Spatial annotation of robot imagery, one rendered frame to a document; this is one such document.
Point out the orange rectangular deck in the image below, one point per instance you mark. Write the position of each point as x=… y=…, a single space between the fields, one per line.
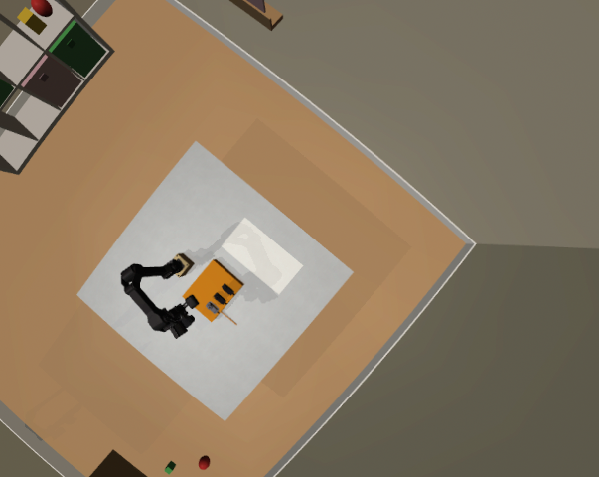
x=216 y=285

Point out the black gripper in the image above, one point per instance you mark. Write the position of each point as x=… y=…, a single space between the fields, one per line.
x=190 y=301

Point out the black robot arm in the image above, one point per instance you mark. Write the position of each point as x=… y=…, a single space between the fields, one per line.
x=158 y=319

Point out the black micro servo with brown cable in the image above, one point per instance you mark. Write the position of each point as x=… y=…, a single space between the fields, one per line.
x=214 y=309

